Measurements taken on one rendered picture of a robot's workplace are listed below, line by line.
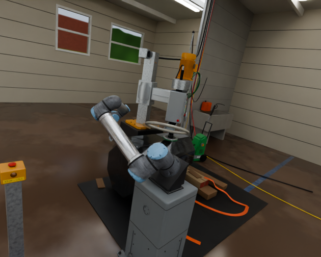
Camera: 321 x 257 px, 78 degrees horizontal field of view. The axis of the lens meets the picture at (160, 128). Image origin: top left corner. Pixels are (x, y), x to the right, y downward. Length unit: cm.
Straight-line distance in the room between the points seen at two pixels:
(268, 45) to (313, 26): 112
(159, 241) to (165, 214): 26
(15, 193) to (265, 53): 711
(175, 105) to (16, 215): 198
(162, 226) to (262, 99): 614
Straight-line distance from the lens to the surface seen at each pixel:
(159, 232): 173
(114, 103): 170
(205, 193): 326
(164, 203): 156
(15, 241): 177
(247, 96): 744
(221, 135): 659
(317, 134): 699
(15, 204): 159
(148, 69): 354
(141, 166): 151
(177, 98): 266
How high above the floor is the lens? 176
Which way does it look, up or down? 16 degrees down
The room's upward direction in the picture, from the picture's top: 10 degrees clockwise
